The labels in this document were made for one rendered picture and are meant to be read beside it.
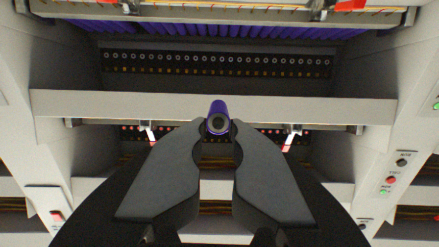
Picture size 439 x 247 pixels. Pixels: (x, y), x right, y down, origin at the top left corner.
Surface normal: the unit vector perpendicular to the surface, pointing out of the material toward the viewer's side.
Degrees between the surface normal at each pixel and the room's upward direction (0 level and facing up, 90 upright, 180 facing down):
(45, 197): 90
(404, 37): 90
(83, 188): 108
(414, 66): 90
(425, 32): 90
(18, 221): 162
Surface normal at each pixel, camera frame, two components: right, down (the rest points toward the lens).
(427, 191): 0.01, 0.16
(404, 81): -1.00, -0.03
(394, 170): 0.00, 0.46
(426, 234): 0.03, -0.99
